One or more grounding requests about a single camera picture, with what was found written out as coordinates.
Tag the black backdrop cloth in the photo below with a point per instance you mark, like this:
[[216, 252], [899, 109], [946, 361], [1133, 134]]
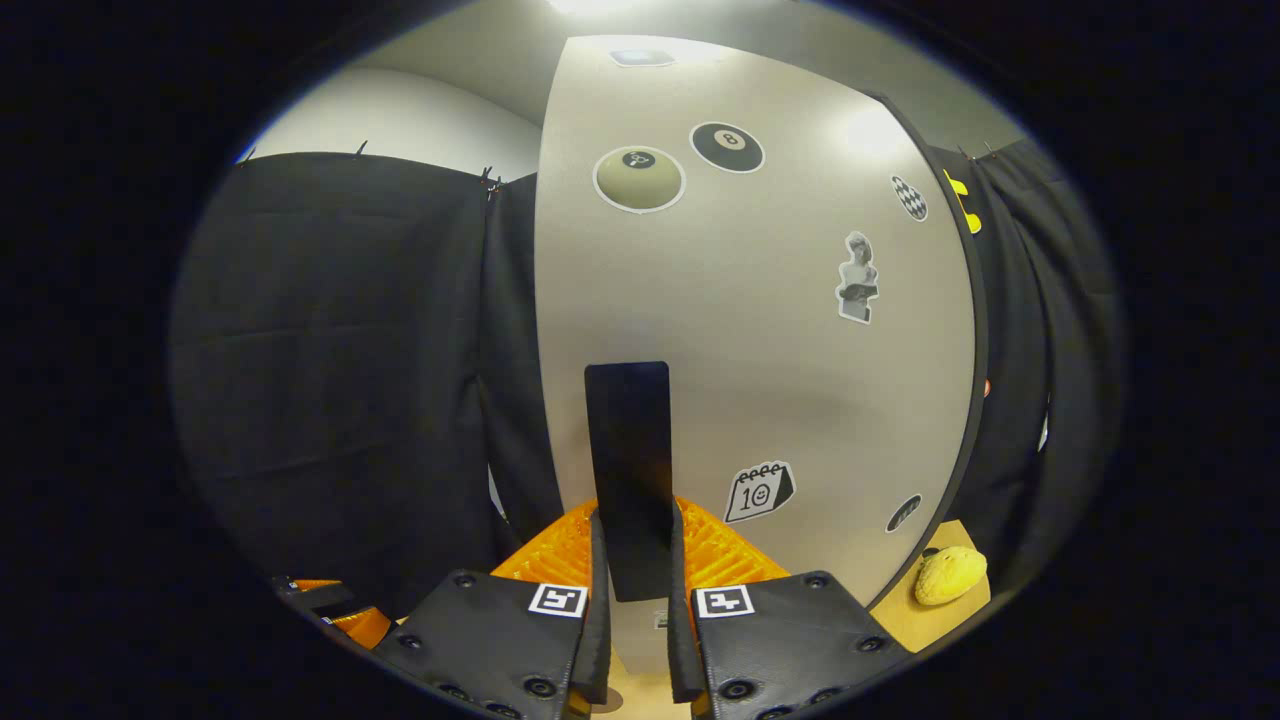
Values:
[[330, 380]]

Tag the long ceiling light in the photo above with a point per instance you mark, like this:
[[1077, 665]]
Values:
[[610, 5]]

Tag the yellow lumpy object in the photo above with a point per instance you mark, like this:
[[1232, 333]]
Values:
[[950, 575]]

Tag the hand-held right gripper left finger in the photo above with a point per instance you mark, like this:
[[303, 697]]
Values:
[[600, 620]]

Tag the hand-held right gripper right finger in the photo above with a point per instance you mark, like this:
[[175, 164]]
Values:
[[680, 630]]

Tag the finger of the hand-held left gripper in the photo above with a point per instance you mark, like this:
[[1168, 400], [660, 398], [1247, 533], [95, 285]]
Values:
[[350, 615]]

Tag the round brown coaster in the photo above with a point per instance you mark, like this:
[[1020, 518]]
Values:
[[606, 700]]

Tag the white cabinet door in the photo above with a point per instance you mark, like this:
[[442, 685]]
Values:
[[760, 350]]

